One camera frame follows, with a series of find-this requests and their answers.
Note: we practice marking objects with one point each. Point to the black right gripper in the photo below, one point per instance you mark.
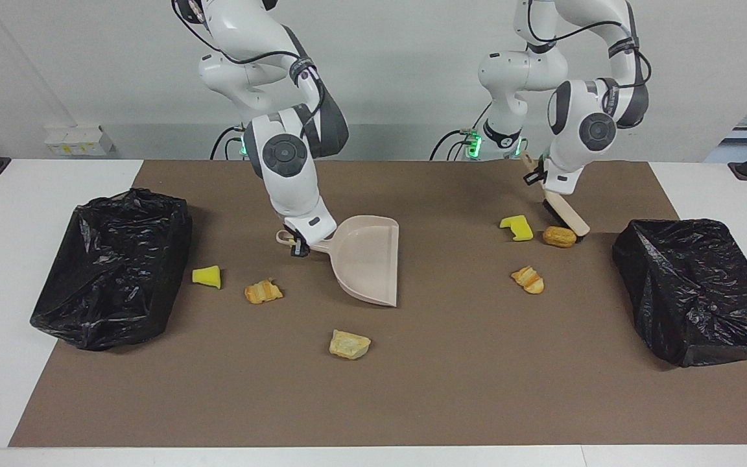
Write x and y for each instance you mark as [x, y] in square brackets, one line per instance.
[296, 235]

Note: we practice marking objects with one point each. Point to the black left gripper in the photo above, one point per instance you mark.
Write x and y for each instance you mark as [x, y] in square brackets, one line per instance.
[535, 178]

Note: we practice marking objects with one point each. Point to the beige brush with black bristles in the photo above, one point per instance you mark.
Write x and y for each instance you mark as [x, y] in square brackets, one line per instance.
[568, 214]

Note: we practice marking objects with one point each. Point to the yellow sponge with green backing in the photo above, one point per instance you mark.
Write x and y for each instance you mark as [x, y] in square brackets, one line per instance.
[519, 229]

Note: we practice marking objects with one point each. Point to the orange croissant piece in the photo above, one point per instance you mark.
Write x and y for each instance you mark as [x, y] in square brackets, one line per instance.
[263, 292]

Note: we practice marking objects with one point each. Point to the brown oval bun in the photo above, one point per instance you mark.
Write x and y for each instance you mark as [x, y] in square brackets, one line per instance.
[559, 237]

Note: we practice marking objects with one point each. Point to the beige plastic dustpan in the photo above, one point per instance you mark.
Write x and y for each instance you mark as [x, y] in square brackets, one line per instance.
[367, 259]

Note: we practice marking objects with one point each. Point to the yellow wedge sponge piece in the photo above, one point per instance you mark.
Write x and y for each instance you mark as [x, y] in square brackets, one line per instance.
[207, 277]

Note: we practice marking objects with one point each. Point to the striped bread roll piece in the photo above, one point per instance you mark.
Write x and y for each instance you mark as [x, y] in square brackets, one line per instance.
[528, 280]

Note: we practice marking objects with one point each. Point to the pale bread chunk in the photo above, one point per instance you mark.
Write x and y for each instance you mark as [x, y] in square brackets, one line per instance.
[349, 344]

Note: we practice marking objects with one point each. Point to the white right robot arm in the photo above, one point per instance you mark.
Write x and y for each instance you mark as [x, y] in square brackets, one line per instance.
[289, 175]

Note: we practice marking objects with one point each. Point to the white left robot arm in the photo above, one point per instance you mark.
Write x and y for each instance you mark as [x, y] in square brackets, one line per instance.
[571, 143]

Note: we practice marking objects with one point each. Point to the black bag lined trash bin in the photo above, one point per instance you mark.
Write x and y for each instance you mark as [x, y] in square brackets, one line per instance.
[698, 292]
[114, 272]

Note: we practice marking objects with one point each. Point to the brown table mat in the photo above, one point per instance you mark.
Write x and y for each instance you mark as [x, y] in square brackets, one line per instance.
[509, 376]

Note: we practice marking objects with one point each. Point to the white wall socket box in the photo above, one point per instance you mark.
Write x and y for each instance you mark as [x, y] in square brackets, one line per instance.
[78, 141]

